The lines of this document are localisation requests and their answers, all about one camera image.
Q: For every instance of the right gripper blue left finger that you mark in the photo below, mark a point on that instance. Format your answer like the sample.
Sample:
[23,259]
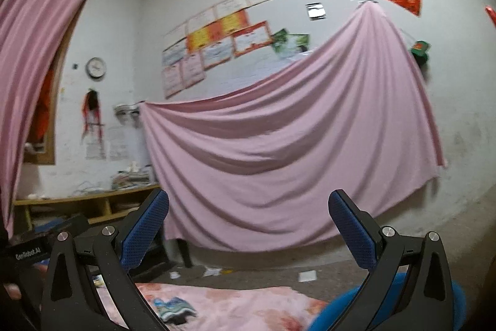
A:
[139,228]

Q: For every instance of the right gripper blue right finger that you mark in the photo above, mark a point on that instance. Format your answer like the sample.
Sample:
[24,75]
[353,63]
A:
[359,230]

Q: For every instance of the blue green snack wrapper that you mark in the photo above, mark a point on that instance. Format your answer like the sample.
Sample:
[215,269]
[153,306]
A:
[174,311]

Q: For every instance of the wooden shelf desk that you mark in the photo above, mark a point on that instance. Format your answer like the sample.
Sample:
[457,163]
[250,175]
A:
[101,209]

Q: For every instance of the stack of books on shelf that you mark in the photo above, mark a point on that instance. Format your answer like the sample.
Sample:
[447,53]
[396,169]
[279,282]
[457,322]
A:
[134,176]

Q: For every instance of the white paper on floor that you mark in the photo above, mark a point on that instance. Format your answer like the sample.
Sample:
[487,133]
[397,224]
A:
[212,271]

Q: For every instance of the blue plastic bucket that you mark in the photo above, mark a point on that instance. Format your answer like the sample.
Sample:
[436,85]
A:
[333,311]

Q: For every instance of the floral pink blanket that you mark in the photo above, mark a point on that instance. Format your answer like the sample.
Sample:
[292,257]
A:
[272,308]

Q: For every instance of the red black hanging ornament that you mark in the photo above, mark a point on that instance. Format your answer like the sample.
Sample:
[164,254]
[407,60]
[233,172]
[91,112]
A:
[91,116]

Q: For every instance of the green hanging cap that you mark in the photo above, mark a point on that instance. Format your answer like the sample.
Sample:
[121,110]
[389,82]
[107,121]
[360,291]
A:
[419,51]

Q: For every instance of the green photo poster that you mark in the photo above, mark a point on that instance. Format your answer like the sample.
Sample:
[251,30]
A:
[286,45]

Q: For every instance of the red framed certificate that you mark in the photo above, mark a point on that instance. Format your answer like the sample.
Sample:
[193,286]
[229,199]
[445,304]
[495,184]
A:
[251,38]

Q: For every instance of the red hanging bag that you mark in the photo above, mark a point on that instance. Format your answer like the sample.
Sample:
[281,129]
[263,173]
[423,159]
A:
[491,13]

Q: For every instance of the pink window curtain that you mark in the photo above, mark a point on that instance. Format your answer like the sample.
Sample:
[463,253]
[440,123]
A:
[31,32]

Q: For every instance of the wooden window frame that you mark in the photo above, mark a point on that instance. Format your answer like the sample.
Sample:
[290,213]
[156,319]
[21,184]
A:
[40,146]

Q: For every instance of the pink sheet hung on wall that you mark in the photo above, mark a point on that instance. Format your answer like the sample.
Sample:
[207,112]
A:
[251,170]

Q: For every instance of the round wall clock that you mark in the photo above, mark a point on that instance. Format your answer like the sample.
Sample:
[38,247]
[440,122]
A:
[96,68]

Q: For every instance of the black white wall sticker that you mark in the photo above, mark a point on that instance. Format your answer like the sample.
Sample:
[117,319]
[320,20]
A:
[316,11]

